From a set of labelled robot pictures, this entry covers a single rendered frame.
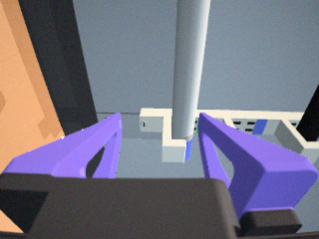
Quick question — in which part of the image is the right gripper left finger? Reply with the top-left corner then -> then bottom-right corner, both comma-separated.
0,113 -> 122,177

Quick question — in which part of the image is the black metal bar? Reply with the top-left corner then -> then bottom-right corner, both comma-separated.
296,85 -> 319,141

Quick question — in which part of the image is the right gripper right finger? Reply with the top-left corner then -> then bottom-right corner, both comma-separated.
197,113 -> 319,221

